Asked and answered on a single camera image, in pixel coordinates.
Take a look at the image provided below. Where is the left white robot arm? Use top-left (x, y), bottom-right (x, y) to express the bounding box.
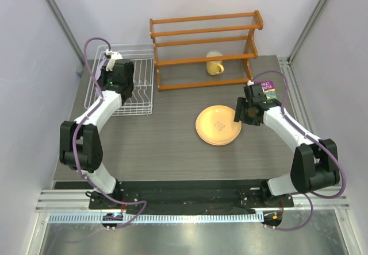
top-left (59, 59), bottom-right (135, 208)

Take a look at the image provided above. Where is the orange plate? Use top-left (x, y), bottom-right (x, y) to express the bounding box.
top-left (195, 105), bottom-right (242, 137)

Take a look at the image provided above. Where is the orange wooden shelf rack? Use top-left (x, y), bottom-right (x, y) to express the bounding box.
top-left (149, 10), bottom-right (264, 91)

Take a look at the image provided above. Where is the pink plate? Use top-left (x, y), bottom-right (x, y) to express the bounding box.
top-left (199, 134), bottom-right (237, 146)

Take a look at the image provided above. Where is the purple plate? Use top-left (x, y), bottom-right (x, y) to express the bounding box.
top-left (95, 59), bottom-right (109, 80)

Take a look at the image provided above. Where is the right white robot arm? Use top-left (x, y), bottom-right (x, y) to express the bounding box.
top-left (234, 84), bottom-right (342, 206)

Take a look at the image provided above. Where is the purple book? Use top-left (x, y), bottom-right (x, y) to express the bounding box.
top-left (260, 80), bottom-right (277, 100)

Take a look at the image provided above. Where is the yellow mug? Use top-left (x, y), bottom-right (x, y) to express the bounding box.
top-left (206, 51), bottom-right (224, 76)

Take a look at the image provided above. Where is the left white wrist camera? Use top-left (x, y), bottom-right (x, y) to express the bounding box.
top-left (105, 49), bottom-right (123, 71)

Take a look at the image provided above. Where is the white wire dish rack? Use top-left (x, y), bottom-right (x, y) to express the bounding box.
top-left (84, 43), bottom-right (155, 116)

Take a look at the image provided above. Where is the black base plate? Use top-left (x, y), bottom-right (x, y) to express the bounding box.
top-left (86, 179), bottom-right (294, 215)

